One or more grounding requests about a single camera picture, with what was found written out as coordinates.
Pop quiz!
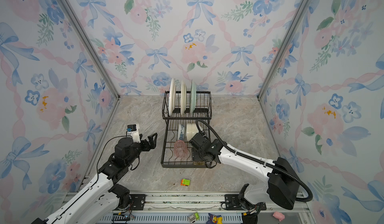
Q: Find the cream plate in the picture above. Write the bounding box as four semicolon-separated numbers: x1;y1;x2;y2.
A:
180;81;187;116

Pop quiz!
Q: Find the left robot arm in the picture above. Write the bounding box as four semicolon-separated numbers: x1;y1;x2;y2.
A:
33;133;158;224

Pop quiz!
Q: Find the white plate with blue rim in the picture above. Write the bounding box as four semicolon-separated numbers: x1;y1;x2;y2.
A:
168;78;176;116

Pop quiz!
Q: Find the small colourful toy cube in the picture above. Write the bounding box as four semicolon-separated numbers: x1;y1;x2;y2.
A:
181;179;191;187

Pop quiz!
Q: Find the yellow transparent cup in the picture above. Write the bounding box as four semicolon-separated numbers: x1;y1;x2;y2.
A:
193;161;206;166

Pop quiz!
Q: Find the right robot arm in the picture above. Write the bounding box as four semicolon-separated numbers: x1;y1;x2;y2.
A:
188;133;299;211

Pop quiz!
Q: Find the purple yellow toy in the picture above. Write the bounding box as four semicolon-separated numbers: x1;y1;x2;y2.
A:
206;213;223;224

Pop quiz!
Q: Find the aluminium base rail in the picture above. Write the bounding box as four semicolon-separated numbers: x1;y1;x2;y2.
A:
96;192;315;224

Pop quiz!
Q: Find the blue floral bowl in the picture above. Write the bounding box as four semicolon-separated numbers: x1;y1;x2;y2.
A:
177;124;187;141

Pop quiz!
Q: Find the green white small box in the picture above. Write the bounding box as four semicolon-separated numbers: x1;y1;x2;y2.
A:
188;212;200;224

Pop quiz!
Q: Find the black wire dish rack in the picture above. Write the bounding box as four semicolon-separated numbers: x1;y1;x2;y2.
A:
161;91;213;168

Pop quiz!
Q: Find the black corrugated cable hose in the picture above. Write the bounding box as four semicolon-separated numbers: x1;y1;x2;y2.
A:
195;119;313;203

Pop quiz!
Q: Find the pink transparent cup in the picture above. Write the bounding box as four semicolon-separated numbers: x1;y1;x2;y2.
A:
174;140;190;159

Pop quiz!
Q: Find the pink toy pig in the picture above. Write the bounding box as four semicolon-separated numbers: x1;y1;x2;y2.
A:
273;212;285;222

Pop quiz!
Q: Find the green plate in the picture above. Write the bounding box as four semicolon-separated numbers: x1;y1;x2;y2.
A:
190;81;197;116

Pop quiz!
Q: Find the cream ceramic bowl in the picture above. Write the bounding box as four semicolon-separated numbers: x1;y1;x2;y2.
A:
186;123;199;142

